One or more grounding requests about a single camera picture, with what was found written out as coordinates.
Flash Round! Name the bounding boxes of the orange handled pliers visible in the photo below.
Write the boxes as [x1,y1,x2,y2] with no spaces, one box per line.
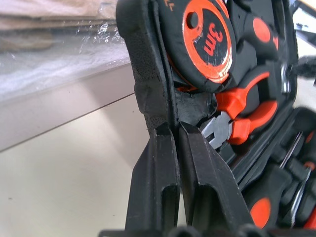
[201,71,278,150]

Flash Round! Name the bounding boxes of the black orange screwdriver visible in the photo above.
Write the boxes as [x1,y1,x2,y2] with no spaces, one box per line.
[244,130,304,230]

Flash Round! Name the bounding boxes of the black orange tape measure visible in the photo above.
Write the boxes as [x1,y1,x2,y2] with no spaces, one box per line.
[158,0,234,92]

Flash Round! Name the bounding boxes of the black plastic tool case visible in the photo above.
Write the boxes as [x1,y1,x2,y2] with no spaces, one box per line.
[115,0,316,237]

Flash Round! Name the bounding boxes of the black orange claw hammer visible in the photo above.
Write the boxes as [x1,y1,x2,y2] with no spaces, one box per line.
[227,0,299,97]

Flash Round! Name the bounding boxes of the clear plastic bag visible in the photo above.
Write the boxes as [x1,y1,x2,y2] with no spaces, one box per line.
[0,0,131,102]

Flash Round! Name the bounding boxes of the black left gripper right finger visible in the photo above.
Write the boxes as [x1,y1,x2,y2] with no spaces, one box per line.
[178,121,252,233]

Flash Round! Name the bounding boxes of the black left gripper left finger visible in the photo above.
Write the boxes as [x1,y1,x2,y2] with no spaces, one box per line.
[125,122,181,233]

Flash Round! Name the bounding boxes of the small orange test pen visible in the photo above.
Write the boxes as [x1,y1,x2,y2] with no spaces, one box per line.
[305,130,316,150]

